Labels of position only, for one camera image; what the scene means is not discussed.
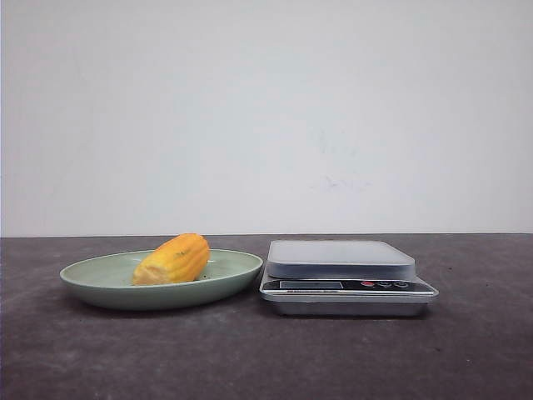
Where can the yellow corn cob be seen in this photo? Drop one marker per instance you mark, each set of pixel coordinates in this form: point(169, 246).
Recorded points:
point(178, 260)

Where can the silver digital kitchen scale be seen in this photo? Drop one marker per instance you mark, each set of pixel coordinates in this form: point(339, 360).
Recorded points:
point(343, 278)

